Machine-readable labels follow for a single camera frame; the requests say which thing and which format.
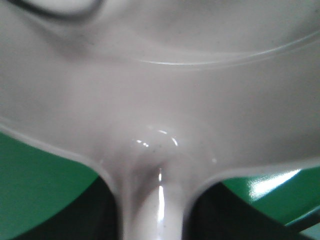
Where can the pink plastic dustpan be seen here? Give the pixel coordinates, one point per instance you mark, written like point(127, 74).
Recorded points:
point(163, 98)

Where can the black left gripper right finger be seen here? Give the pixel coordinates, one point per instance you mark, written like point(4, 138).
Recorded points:
point(220, 214)

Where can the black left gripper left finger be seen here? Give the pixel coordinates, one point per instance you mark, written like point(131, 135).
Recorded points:
point(91, 216)

